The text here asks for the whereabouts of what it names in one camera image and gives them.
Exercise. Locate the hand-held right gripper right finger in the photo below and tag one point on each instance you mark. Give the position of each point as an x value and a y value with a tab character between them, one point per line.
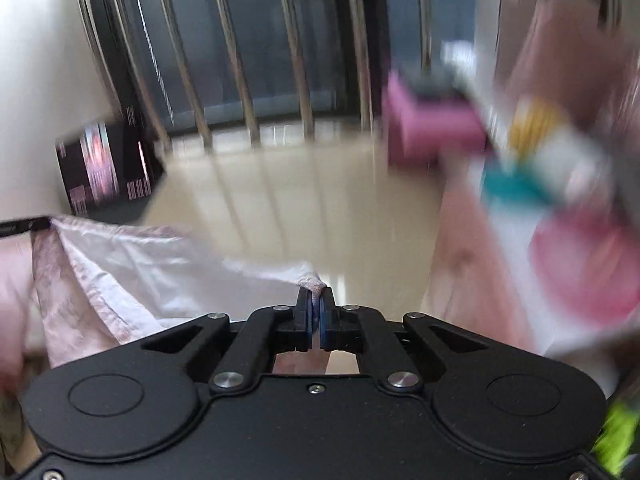
325	321

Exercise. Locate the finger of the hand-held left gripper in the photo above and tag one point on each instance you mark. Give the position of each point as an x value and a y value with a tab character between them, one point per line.
20	225

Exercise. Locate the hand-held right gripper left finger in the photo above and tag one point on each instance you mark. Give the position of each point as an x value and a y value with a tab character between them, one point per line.
311	318

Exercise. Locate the pink satin lace garment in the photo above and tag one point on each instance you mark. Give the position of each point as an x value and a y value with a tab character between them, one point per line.
150	270

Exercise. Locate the black printed box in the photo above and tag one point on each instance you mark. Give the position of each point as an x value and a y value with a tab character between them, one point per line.
107	165

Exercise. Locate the magenta box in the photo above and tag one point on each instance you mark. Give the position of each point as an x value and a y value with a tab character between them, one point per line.
430	122

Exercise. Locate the teal packet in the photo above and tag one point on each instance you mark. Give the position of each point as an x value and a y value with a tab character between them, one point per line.
510	185

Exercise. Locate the round pink item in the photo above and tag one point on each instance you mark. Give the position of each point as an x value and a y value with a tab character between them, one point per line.
585	265

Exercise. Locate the metal window railing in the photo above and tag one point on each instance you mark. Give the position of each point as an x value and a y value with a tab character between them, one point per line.
240	60

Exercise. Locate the white and yellow packet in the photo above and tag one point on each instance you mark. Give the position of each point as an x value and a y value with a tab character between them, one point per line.
540	127

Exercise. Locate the neon green cloth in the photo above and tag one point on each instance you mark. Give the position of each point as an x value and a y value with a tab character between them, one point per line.
620	435

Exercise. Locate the salmon pink cardboard box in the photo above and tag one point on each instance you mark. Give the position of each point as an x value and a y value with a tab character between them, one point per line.
570	55

